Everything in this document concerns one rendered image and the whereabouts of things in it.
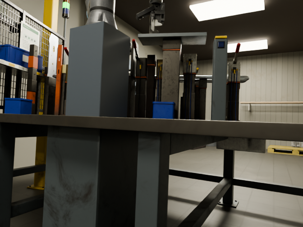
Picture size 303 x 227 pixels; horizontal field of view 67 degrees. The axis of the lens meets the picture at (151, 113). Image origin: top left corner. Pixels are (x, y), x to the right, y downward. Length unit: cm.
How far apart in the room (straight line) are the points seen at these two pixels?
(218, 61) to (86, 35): 67
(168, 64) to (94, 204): 79
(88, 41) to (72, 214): 72
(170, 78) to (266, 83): 665
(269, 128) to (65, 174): 78
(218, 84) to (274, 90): 654
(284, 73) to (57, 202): 735
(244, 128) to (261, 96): 717
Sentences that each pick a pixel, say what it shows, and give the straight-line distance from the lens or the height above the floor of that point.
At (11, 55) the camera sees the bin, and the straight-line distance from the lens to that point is 181.
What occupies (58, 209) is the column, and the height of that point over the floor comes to 31.
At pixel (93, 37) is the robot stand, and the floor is 104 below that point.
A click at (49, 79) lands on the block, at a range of 190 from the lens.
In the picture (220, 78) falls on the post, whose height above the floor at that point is 93.
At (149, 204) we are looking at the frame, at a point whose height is 44.
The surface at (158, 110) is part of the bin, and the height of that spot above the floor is 75.
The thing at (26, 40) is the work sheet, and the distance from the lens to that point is 223.
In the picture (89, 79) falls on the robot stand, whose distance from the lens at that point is 101.
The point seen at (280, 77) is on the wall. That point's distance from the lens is 782.
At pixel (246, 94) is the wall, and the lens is 778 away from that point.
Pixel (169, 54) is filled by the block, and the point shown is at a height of 106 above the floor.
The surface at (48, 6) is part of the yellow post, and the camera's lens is 272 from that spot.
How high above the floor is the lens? 69
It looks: 2 degrees up
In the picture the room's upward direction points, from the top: 2 degrees clockwise
